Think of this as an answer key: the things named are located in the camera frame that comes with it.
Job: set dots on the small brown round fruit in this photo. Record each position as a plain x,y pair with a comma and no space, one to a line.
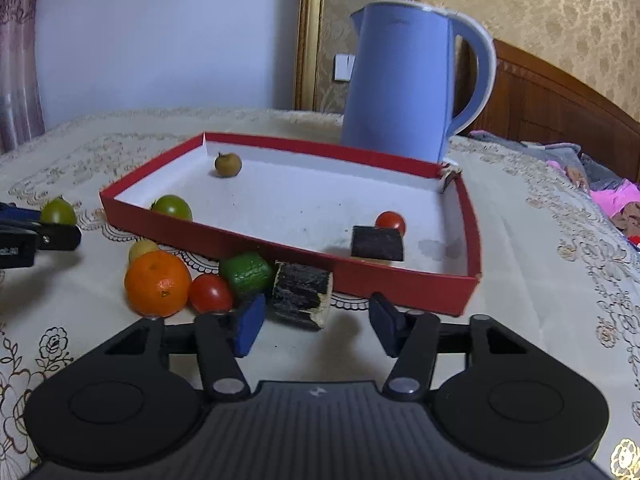
228,165

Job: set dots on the small yellow fruit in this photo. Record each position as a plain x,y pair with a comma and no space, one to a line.
142,249

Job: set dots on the orange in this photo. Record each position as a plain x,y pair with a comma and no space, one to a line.
157,285

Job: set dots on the red cardboard box tray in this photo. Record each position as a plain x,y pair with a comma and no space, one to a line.
300,200

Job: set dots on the pink curtain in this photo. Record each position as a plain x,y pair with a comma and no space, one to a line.
17,60

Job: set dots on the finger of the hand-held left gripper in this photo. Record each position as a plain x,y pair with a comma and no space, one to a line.
17,213
57,237

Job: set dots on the white wall switch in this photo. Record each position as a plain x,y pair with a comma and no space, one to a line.
344,67

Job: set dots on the large red tomato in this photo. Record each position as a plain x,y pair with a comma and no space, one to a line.
210,294

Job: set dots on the blue electric kettle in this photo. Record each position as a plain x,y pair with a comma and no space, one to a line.
395,85

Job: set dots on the green cucumber piece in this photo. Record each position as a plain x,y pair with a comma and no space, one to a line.
246,272

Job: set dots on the green tomato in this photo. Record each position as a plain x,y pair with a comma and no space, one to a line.
58,212
172,206

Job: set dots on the small red cherry tomato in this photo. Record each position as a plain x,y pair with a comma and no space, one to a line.
391,221

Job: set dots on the golden wall frame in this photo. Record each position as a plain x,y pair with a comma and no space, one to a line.
310,35

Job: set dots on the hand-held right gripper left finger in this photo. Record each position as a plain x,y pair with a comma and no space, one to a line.
248,330

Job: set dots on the wooden bed headboard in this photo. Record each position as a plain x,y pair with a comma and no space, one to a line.
550,95

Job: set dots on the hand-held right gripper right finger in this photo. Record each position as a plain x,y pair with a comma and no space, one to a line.
384,329

